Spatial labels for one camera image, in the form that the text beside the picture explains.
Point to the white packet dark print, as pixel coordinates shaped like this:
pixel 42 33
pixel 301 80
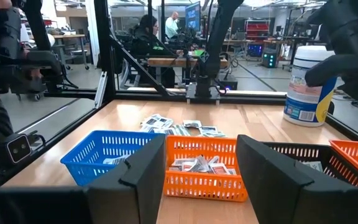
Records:
pixel 146 127

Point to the blue-lit monitor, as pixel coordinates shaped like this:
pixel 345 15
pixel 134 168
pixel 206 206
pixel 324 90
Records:
pixel 193 15

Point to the white wipes canister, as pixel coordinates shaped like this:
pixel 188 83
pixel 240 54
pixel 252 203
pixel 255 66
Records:
pixel 303 102

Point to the large white printed packet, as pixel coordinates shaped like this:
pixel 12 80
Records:
pixel 152 119

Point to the black plastic basket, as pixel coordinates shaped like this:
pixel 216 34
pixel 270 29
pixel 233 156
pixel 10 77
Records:
pixel 303 152

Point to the wooden workbench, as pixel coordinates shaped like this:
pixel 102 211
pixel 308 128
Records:
pixel 166 62

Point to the black box green lights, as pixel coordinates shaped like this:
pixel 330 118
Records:
pixel 269 59

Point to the white packet black text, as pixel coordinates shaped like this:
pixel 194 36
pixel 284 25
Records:
pixel 202 163

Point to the wooden-top table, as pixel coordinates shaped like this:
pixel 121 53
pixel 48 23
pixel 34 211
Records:
pixel 70 36

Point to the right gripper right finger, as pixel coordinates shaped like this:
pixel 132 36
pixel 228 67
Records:
pixel 269 186

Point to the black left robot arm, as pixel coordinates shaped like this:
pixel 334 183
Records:
pixel 219 37

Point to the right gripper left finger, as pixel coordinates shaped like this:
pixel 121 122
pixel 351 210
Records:
pixel 141 186

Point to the blue-lit screen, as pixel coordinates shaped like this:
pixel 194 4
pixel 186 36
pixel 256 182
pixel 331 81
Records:
pixel 255 50

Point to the blue plastic basket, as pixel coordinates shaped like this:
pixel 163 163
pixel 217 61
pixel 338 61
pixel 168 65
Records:
pixel 82 161

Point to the green object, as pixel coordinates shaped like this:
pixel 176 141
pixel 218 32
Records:
pixel 201 53

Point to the white metal bracket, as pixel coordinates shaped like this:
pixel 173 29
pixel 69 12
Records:
pixel 100 90

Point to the black aluminium frame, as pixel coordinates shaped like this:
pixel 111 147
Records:
pixel 104 46

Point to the small packet blue label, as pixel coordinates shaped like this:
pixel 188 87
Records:
pixel 191 124

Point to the grey twin-lens camera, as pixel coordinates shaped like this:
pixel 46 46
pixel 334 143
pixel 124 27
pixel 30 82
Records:
pixel 19 149

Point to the black box blue light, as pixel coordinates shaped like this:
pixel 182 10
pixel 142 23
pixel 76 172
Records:
pixel 228 83

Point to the red shelf rack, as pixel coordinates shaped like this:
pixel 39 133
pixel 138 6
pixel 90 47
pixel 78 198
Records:
pixel 256 29

